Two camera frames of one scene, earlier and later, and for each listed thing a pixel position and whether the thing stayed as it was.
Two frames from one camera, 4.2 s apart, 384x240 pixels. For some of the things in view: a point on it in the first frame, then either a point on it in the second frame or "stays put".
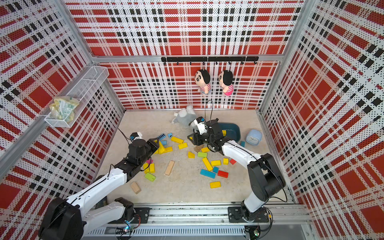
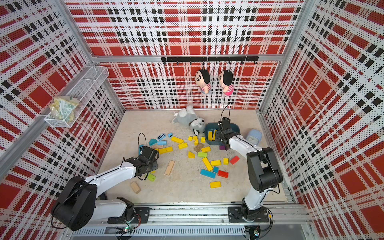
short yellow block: x=182 y=146 stays put
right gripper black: x=196 y=138 to x=217 y=135
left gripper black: x=152 y=143 to x=155 y=165
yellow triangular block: x=191 y=155 stays put
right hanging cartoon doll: x=225 y=80 stays put
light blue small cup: x=253 y=137 stays put
